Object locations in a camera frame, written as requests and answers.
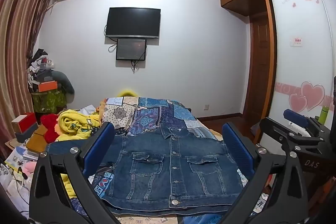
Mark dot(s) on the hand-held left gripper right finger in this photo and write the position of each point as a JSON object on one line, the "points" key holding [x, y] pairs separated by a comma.
{"points": [[237, 148]]}

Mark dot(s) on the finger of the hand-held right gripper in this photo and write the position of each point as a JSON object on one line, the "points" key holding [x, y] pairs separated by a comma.
{"points": [[296, 116], [274, 132]]}

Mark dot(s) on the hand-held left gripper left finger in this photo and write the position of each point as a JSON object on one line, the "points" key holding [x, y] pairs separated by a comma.
{"points": [[100, 146]]}

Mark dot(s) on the blue denim jacket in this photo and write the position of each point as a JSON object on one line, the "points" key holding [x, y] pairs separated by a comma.
{"points": [[157, 174]]}

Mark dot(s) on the pile of mixed clothes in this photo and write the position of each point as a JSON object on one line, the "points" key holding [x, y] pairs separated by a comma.
{"points": [[39, 66]]}

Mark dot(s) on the green bottle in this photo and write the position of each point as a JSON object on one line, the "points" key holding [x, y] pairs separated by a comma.
{"points": [[324, 113]]}

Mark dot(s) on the yellow printed blanket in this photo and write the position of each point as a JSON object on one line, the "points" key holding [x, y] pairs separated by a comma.
{"points": [[76, 123]]}

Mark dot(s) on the white cloth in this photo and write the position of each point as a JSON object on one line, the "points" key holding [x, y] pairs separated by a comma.
{"points": [[86, 109]]}

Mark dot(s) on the white heart-printed sliding door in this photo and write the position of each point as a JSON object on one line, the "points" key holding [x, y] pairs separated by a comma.
{"points": [[302, 77]]}

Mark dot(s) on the red plush toy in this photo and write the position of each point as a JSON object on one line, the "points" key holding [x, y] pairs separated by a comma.
{"points": [[50, 128]]}

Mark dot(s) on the yellow plush toy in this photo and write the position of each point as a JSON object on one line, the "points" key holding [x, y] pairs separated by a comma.
{"points": [[128, 93]]}

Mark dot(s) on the brown cardboard box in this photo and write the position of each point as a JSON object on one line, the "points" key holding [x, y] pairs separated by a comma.
{"points": [[38, 140]]}

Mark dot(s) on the brown wooden door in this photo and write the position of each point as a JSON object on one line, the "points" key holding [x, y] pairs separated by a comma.
{"points": [[260, 61]]}

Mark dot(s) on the green patterned hamper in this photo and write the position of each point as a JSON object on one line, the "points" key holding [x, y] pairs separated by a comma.
{"points": [[48, 102]]}

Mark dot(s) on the red label sticker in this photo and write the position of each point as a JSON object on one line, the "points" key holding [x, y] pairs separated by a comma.
{"points": [[296, 41]]}

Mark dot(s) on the dark blue box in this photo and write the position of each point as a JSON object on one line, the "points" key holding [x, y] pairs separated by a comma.
{"points": [[26, 133]]}

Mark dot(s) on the blue patchwork bedspread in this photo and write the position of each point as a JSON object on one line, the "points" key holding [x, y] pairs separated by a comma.
{"points": [[168, 113]]}

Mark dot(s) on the pile of books and papers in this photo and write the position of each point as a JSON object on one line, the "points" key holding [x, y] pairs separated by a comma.
{"points": [[22, 157]]}

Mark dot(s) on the orange box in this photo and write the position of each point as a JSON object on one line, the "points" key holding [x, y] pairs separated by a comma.
{"points": [[48, 86]]}

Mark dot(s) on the red and white box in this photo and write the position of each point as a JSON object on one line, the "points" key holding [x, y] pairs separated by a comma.
{"points": [[23, 121]]}

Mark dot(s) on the striped brown curtain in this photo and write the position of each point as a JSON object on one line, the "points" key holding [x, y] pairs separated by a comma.
{"points": [[18, 43]]}

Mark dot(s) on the white wall socket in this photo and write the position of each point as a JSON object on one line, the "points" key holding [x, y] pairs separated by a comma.
{"points": [[206, 107]]}

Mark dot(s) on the small black wall monitor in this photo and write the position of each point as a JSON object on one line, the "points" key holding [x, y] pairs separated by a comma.
{"points": [[131, 49]]}

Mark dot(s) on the black wall television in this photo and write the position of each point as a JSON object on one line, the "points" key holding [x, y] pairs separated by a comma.
{"points": [[133, 22]]}

